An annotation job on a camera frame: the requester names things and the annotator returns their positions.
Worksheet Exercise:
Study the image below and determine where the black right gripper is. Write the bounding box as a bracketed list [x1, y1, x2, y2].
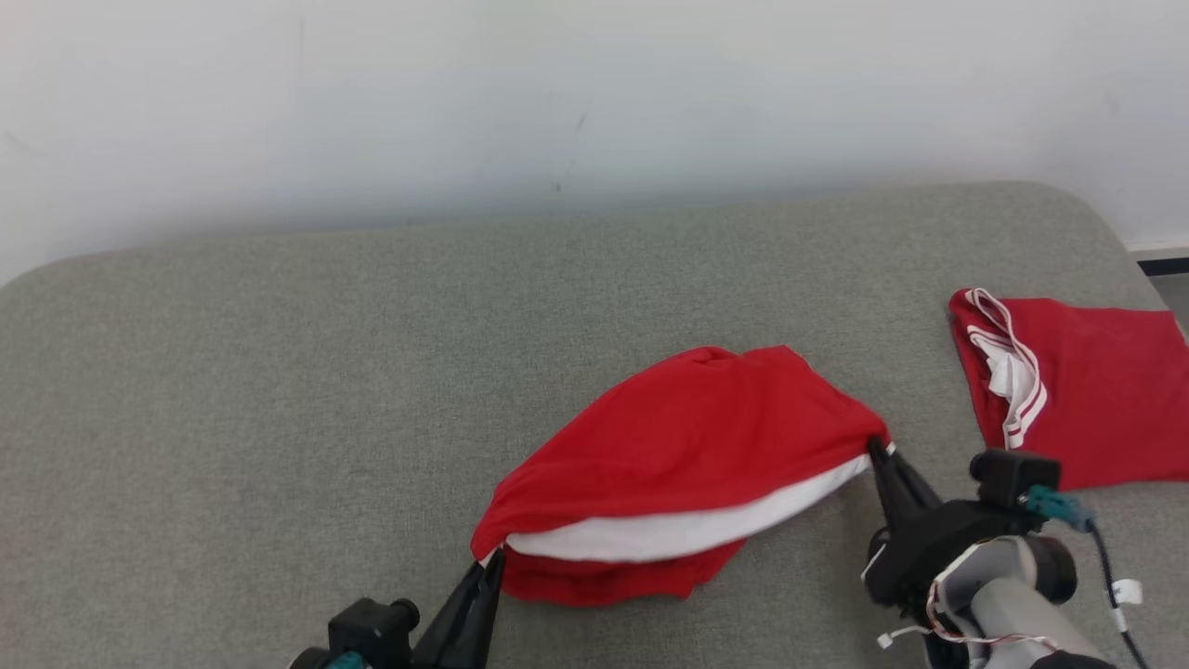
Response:
[862, 437, 1043, 610]

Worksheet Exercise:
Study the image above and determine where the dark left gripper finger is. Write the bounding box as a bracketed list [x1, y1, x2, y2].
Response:
[412, 556, 491, 669]
[459, 548, 508, 669]

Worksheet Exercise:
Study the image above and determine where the red white basketball jersey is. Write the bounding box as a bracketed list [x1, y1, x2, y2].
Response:
[947, 287, 1189, 492]

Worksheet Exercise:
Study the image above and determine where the red garment with white band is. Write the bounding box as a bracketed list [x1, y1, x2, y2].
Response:
[470, 345, 895, 609]

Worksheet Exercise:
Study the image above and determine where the teal right camera connector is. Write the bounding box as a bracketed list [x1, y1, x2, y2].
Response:
[1020, 484, 1099, 534]

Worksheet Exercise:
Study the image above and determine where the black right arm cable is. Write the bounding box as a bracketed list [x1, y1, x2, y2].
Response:
[1085, 522, 1151, 669]

